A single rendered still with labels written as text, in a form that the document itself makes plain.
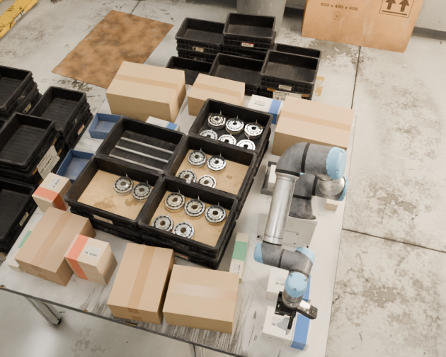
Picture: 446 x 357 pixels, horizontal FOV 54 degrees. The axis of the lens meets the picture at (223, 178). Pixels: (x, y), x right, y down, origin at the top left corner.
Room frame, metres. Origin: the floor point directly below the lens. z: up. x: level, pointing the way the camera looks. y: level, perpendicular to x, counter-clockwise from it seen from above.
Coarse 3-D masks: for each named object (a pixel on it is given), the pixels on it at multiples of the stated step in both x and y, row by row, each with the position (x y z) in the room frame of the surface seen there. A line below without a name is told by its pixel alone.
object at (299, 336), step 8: (272, 312) 0.66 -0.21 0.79; (272, 320) 0.63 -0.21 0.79; (280, 320) 0.63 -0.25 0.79; (288, 320) 0.63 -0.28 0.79; (296, 320) 0.63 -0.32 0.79; (304, 320) 0.63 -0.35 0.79; (312, 320) 0.63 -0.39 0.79; (264, 328) 0.60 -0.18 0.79; (272, 328) 0.60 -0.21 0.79; (296, 328) 0.60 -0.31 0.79; (304, 328) 0.60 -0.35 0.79; (264, 336) 0.58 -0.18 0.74; (272, 336) 0.57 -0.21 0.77; (280, 336) 0.56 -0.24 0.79; (288, 336) 0.56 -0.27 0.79; (296, 336) 0.56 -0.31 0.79; (304, 336) 0.56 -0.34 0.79; (288, 344) 0.55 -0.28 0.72; (296, 344) 0.54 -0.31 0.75; (304, 344) 0.53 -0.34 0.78
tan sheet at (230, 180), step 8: (184, 160) 1.49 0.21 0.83; (184, 168) 1.44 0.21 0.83; (192, 168) 1.44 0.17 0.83; (200, 168) 1.44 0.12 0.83; (232, 168) 1.44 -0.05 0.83; (240, 168) 1.44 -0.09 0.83; (216, 176) 1.38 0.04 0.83; (224, 176) 1.38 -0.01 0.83; (232, 176) 1.38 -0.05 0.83; (240, 176) 1.38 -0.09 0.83; (224, 184) 1.33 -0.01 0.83; (232, 184) 1.33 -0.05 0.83; (240, 184) 1.33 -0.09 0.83; (232, 192) 1.28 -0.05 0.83
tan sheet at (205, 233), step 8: (168, 192) 1.28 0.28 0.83; (160, 208) 1.18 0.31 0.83; (176, 216) 1.14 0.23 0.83; (184, 216) 1.14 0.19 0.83; (192, 224) 1.09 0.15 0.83; (200, 224) 1.09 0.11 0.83; (208, 224) 1.09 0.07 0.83; (184, 232) 1.04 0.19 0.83; (200, 232) 1.04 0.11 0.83; (208, 232) 1.04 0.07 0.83; (216, 232) 1.04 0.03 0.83; (200, 240) 1.00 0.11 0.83; (208, 240) 1.00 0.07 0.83; (216, 240) 1.00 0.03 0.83
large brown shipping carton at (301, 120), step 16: (288, 96) 1.91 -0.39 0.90; (288, 112) 1.79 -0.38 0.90; (304, 112) 1.78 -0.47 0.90; (320, 112) 1.78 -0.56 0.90; (336, 112) 1.78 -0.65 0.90; (352, 112) 1.78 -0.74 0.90; (288, 128) 1.66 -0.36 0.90; (304, 128) 1.66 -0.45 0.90; (320, 128) 1.66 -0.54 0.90; (336, 128) 1.66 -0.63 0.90; (288, 144) 1.61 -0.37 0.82; (320, 144) 1.56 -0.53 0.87; (336, 144) 1.54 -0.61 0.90
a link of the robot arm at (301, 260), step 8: (304, 248) 0.76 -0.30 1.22; (288, 256) 0.73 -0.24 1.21; (296, 256) 0.72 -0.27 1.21; (304, 256) 0.72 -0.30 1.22; (312, 256) 0.73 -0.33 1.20; (280, 264) 0.71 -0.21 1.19; (288, 264) 0.70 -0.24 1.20; (296, 264) 0.69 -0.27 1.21; (304, 264) 0.69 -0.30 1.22; (312, 264) 0.70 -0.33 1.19; (304, 272) 0.66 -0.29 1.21
